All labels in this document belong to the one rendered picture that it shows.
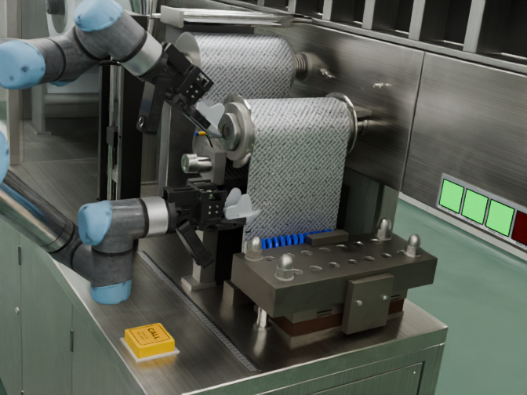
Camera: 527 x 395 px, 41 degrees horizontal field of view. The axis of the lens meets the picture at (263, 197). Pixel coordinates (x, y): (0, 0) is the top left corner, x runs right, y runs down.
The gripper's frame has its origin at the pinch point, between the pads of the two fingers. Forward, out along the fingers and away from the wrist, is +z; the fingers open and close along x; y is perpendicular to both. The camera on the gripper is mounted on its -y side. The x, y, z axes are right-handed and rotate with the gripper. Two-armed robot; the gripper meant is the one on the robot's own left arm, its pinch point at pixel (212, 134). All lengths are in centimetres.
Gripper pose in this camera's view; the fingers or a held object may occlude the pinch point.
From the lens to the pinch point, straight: 142.9
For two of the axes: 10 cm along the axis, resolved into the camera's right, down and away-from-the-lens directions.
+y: 6.1, -7.9, 0.8
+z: 6.0, 5.3, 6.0
